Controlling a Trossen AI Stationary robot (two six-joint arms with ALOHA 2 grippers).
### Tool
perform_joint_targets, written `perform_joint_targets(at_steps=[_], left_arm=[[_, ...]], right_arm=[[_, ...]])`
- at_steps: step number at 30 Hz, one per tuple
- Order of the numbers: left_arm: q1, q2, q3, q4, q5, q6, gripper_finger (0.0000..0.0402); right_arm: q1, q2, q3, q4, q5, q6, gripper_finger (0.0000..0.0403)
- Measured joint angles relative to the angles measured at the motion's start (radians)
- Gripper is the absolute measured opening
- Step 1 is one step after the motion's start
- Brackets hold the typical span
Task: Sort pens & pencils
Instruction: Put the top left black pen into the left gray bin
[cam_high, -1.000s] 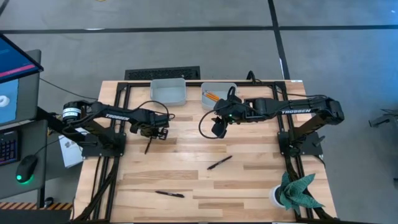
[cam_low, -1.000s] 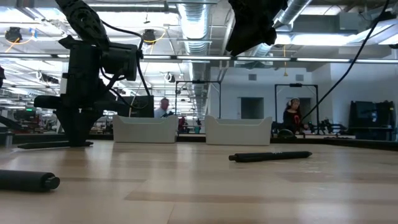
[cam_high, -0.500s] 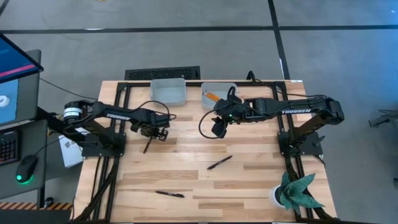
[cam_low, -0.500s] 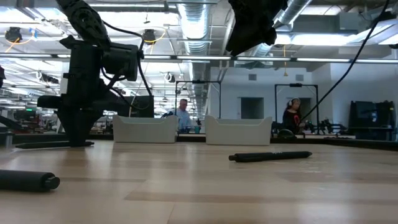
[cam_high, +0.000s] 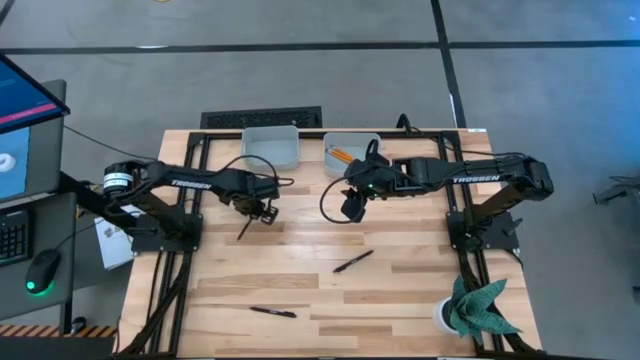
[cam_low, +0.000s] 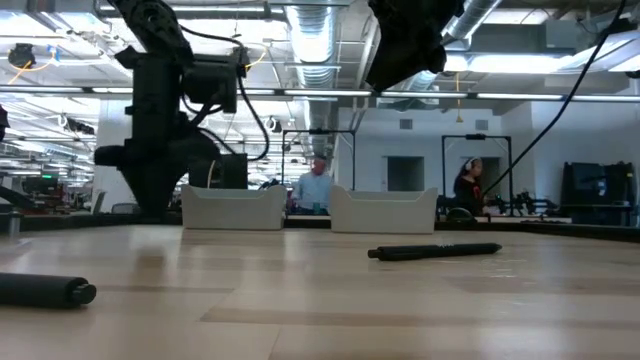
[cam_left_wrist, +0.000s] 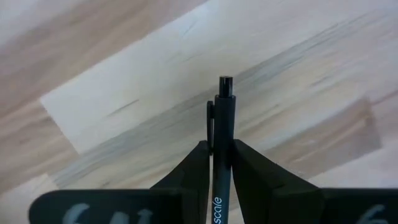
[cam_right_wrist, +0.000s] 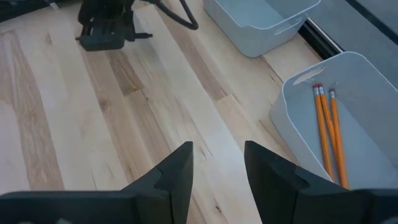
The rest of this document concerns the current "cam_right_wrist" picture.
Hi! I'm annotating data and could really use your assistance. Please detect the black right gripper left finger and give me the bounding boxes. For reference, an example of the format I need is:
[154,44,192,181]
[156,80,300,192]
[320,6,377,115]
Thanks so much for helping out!
[121,141,195,224]

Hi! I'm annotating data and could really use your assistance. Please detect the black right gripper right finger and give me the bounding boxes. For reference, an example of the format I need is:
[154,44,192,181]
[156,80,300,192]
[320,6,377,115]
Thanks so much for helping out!
[244,140,355,224]

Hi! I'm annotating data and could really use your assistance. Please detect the orange pencil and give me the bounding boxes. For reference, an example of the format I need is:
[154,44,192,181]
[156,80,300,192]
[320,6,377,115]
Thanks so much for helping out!
[317,83,343,187]
[312,83,335,182]
[328,88,349,190]

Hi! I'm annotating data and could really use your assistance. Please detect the translucent grey plastic bin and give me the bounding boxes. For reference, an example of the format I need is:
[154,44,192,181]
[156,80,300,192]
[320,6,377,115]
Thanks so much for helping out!
[202,0,323,58]
[269,51,398,191]

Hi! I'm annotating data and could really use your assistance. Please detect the black aluminium frame rails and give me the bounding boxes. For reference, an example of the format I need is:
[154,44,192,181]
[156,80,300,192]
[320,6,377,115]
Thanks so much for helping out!
[0,0,62,23]

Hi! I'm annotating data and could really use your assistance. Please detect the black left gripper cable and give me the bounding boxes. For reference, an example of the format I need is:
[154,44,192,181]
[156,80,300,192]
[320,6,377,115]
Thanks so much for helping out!
[146,0,200,31]

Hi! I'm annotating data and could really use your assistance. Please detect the black table edge rail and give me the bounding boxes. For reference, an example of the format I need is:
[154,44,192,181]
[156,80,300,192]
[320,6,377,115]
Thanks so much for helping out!
[297,17,345,60]

